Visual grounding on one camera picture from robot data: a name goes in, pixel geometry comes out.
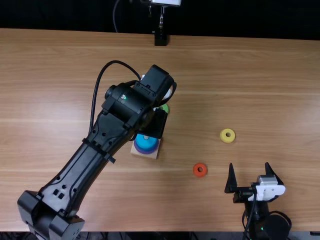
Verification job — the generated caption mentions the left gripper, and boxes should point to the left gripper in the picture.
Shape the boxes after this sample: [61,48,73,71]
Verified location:
[133,64,177,140]

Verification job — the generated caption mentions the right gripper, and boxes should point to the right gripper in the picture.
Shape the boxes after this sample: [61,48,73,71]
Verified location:
[224,161,285,204]

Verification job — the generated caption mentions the wooden peg base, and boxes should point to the wooden peg base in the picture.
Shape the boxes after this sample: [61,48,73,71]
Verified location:
[130,134,164,160]

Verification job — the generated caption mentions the black clamp stand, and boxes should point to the black clamp stand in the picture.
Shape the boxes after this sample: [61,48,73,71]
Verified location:
[148,4,169,47]

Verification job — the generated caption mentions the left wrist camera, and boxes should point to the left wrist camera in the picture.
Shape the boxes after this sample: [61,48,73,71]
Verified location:
[140,74,174,103]

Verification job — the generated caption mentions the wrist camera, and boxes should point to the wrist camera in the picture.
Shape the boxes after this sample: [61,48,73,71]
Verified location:
[248,174,286,202]
[140,74,174,103]

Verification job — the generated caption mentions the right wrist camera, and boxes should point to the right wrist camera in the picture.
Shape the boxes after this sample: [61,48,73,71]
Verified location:
[248,174,286,202]

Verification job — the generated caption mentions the light green ring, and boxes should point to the light green ring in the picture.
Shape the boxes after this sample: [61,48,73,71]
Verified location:
[155,104,171,115]

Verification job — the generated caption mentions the black cable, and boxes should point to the black cable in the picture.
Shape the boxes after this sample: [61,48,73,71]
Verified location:
[241,189,258,240]
[88,59,142,136]

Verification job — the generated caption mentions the yellow ring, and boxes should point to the yellow ring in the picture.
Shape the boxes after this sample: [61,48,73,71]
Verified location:
[219,128,236,144]

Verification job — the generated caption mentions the orange ring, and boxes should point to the orange ring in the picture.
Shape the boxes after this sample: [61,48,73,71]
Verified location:
[192,162,208,178]

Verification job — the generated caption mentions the light blue ring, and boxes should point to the light blue ring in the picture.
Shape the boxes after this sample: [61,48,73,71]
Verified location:
[134,133,160,151]

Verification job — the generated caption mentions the purple ring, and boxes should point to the purple ring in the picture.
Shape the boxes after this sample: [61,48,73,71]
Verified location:
[133,143,157,155]

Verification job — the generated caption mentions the grey cable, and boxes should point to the grey cable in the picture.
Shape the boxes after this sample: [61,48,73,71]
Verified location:
[112,0,121,33]

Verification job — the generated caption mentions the white mounted camera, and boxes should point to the white mounted camera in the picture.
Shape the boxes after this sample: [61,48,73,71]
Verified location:
[149,0,183,8]

